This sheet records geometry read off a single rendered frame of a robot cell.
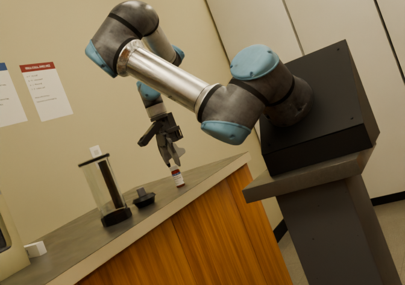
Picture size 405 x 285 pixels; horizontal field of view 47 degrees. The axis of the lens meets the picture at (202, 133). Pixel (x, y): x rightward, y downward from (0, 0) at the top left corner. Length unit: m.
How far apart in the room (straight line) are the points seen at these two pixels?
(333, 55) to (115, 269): 0.85
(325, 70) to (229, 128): 0.36
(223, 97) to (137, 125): 1.60
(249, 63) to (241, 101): 0.10
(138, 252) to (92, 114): 1.20
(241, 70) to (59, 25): 1.56
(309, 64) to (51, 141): 1.30
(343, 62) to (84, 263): 0.87
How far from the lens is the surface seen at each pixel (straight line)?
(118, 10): 1.38
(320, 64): 1.40
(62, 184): 2.24
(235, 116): 1.16
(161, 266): 1.52
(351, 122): 1.26
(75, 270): 1.24
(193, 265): 1.66
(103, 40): 1.35
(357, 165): 1.20
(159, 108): 1.81
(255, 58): 1.20
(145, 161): 2.71
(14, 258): 1.51
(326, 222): 1.32
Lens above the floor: 1.17
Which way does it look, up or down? 2 degrees down
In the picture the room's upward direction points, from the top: 21 degrees counter-clockwise
